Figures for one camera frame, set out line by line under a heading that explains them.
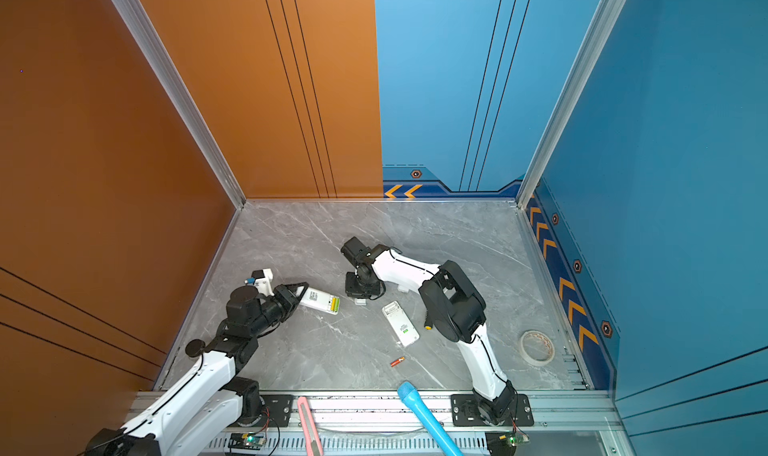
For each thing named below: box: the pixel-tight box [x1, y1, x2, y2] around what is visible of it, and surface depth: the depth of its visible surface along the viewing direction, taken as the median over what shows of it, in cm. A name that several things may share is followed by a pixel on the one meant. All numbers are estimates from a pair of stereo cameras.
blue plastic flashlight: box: [397, 381, 464, 456], surface depth 74 cm
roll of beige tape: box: [520, 330, 555, 367], surface depth 84 cm
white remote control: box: [296, 286, 341, 316], surface depth 83 cm
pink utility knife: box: [298, 396, 324, 456], surface depth 71 cm
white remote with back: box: [382, 300, 420, 347], surface depth 89 cm
